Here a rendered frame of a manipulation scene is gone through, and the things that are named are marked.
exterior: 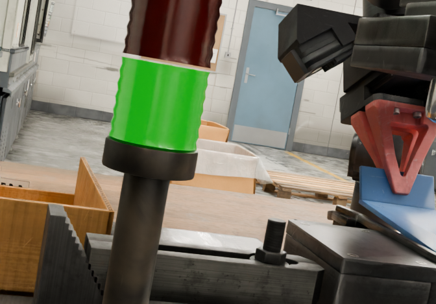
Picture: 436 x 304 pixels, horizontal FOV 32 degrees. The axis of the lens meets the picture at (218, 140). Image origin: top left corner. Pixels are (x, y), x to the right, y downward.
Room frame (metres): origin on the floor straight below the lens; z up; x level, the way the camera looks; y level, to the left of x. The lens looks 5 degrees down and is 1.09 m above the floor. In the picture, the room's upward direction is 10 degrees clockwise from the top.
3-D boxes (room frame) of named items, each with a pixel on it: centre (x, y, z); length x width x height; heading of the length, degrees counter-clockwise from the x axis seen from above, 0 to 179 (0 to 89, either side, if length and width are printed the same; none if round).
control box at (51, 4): (7.76, 2.01, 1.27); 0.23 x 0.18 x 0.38; 103
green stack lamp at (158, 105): (0.32, 0.03, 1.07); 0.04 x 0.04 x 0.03
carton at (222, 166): (4.27, 0.04, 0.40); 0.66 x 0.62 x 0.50; 13
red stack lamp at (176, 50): (0.32, 0.03, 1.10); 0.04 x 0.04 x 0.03
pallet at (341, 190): (7.31, -1.09, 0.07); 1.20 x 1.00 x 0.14; 105
